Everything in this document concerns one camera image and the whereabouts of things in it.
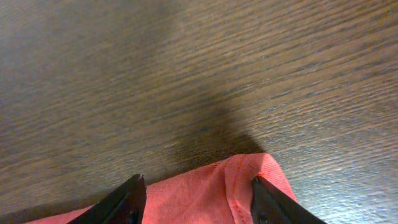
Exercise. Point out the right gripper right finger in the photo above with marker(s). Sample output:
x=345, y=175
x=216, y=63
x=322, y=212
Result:
x=271, y=206

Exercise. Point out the red printed t-shirt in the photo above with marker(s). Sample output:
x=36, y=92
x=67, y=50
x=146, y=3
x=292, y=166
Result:
x=220, y=192

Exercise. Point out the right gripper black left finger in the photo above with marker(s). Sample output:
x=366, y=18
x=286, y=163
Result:
x=124, y=205

